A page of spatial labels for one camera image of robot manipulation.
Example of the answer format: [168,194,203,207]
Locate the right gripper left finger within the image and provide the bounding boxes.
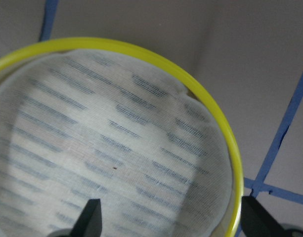
[69,199,102,237]

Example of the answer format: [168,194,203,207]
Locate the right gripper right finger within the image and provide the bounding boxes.
[240,196,290,237]

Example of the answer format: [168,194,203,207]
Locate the side yellow steamer basket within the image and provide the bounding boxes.
[0,38,243,237]

